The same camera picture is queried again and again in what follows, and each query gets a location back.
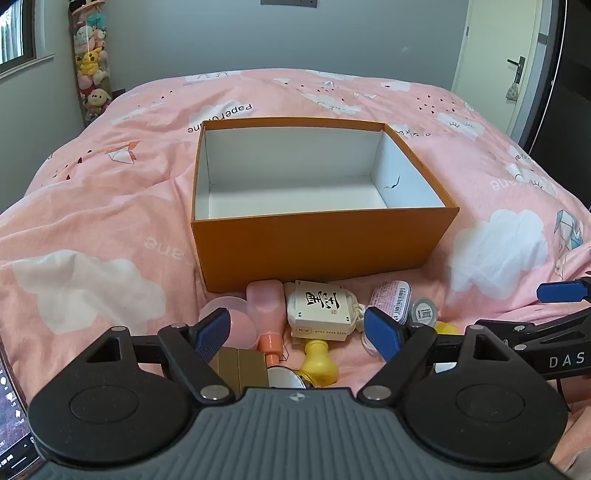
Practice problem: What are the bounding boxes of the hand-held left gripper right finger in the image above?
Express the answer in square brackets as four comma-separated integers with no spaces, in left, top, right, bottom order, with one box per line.
[357,305,512,404]

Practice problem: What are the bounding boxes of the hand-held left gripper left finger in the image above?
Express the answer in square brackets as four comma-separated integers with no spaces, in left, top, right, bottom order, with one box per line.
[84,308,235,404]

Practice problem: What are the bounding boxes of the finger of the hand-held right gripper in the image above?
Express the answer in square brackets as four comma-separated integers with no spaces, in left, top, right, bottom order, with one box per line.
[537,276,591,304]
[476,308,591,347]

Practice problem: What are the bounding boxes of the pink bottle with orange cap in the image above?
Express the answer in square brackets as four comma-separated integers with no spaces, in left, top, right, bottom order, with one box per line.
[246,279,288,363]

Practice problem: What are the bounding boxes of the orange cardboard box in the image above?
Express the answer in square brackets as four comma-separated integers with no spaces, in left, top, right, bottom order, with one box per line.
[190,117,461,294]

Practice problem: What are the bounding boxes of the pink oval tin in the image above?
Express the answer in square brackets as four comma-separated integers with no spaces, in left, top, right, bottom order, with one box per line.
[368,278,415,326]

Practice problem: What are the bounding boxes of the small round grey-lidded jar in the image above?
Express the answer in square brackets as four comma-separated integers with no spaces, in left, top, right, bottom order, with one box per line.
[410,298,438,326]

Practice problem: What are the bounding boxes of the gold box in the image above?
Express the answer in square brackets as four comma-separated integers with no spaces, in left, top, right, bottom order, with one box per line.
[208,348,270,393]

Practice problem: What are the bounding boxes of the cream box with black print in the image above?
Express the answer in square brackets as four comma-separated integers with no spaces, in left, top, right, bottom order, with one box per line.
[285,280,355,343]

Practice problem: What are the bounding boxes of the yellow duck toy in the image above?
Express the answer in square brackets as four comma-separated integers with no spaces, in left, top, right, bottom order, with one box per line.
[295,339,340,387]

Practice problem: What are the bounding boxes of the round silver compact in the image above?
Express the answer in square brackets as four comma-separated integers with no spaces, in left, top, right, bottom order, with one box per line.
[267,364,313,393]

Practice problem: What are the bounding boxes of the pink cloud-print blanket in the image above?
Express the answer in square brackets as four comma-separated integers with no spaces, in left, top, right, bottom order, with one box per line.
[0,68,591,480]

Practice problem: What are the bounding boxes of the dark wardrobe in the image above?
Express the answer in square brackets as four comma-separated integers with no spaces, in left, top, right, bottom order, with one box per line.
[526,0,591,204]

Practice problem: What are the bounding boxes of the smartphone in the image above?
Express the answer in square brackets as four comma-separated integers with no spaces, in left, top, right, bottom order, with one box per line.
[0,332,42,480]

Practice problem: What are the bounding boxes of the white door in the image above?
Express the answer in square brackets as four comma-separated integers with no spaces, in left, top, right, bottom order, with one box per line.
[450,0,549,139]

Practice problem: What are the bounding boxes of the clear tube of plush toys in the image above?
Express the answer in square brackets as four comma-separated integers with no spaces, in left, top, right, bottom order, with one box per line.
[68,0,114,125]

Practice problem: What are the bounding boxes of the window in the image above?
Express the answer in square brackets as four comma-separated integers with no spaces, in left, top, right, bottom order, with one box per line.
[0,0,55,81]

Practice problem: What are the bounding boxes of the white cord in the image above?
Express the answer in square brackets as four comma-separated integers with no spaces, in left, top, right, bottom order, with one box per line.
[348,295,377,355]

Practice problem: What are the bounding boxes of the black door handle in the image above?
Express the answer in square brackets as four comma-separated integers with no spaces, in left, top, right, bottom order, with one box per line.
[507,56,527,86]

